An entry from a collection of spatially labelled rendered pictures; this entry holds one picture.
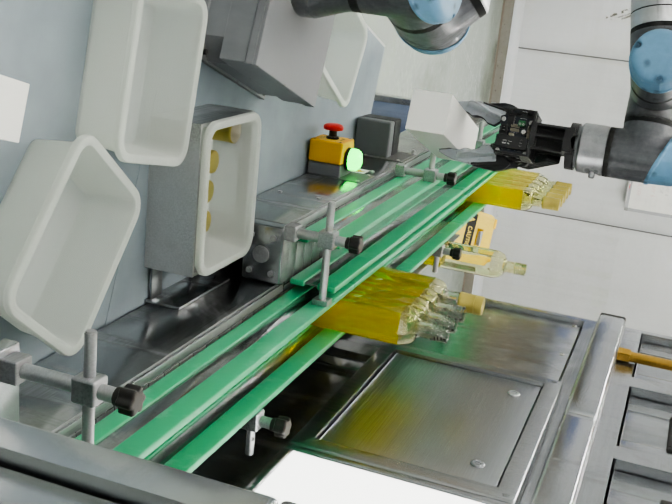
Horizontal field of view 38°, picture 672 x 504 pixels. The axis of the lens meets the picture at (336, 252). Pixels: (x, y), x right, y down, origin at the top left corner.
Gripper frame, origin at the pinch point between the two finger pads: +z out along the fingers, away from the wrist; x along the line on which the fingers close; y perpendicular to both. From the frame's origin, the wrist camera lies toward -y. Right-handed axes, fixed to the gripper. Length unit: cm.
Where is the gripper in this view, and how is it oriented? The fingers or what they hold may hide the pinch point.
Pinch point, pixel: (452, 130)
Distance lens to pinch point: 159.0
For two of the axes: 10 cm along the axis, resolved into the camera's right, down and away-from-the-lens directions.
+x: -2.1, 9.8, -0.3
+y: -3.0, -0.9, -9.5
